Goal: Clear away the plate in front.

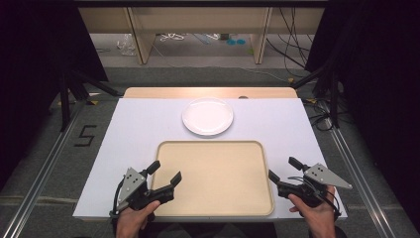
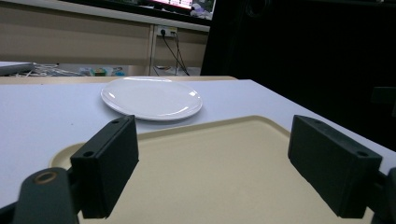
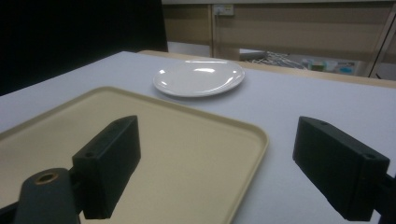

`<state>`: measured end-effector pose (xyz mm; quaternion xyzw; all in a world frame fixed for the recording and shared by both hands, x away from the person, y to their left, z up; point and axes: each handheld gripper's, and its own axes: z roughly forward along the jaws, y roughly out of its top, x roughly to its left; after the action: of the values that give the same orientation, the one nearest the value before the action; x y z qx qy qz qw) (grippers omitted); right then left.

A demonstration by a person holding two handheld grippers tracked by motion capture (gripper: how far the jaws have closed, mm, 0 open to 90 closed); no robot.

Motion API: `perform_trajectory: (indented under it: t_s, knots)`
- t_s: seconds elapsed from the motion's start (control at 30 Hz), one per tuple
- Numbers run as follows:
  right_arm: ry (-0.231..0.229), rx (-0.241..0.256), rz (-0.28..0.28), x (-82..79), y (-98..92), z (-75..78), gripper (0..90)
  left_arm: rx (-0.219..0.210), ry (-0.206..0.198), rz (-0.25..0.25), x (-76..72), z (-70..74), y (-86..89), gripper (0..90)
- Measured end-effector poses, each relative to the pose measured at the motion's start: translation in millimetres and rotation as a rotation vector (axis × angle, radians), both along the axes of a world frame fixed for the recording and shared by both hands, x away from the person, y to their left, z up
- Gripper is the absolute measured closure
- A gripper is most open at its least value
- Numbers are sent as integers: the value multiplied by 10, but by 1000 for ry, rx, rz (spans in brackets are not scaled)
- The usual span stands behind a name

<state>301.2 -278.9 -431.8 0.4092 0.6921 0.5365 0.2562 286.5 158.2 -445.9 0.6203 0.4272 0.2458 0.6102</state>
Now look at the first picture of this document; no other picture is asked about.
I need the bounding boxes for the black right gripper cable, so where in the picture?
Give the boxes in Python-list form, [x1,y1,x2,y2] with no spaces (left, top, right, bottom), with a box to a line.
[286,176,342,222]

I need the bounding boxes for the white table mat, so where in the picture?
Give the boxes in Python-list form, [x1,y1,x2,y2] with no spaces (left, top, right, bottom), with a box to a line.
[71,97,349,221]

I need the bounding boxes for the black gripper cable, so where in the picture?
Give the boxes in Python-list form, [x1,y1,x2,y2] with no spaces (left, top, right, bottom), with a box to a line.
[286,176,342,222]
[111,180,126,217]

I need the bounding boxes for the person's right hand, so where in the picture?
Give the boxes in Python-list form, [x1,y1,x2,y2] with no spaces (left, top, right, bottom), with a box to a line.
[287,184,337,238]

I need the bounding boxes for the black curtain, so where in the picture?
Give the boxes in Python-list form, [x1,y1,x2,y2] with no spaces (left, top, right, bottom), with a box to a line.
[304,0,420,232]
[0,0,110,192]

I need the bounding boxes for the beige rectangular tray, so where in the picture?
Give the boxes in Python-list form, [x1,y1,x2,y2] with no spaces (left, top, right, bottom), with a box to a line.
[150,140,275,218]

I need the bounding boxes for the clear plastic bag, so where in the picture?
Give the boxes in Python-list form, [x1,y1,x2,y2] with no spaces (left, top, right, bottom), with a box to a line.
[115,33,138,57]

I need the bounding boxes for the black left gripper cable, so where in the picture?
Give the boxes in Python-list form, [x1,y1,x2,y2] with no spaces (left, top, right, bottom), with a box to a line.
[111,180,126,217]

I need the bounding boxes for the light wooden desk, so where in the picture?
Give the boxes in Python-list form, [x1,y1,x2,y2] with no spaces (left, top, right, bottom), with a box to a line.
[77,6,327,66]

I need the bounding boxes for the black hanging cables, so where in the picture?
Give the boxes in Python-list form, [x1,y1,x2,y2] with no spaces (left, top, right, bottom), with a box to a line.
[264,7,315,79]

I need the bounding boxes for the metal floor rail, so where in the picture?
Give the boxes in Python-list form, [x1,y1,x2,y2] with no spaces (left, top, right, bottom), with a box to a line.
[321,102,399,238]
[0,103,85,238]

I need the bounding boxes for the black floor cables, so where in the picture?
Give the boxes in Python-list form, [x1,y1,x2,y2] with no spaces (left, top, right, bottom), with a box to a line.
[301,97,335,132]

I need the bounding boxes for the black stand legs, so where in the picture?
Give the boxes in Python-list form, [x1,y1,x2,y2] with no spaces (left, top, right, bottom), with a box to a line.
[290,63,342,130]
[57,67,124,133]

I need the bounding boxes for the wooden table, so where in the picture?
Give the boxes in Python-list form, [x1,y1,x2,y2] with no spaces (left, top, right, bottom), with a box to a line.
[122,86,299,100]

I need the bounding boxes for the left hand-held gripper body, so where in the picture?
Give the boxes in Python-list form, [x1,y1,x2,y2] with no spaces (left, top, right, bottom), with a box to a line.
[109,167,158,219]

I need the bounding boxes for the white coiled cord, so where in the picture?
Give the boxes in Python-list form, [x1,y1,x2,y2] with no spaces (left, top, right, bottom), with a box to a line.
[158,32,186,43]

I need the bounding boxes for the person's left hand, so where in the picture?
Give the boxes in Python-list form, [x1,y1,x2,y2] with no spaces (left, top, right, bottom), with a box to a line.
[115,199,161,238]

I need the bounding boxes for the white round plate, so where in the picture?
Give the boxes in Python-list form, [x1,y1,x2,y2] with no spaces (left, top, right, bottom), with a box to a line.
[181,97,235,137]

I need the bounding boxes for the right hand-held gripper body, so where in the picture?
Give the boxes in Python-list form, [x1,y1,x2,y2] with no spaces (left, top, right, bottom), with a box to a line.
[278,162,354,210]

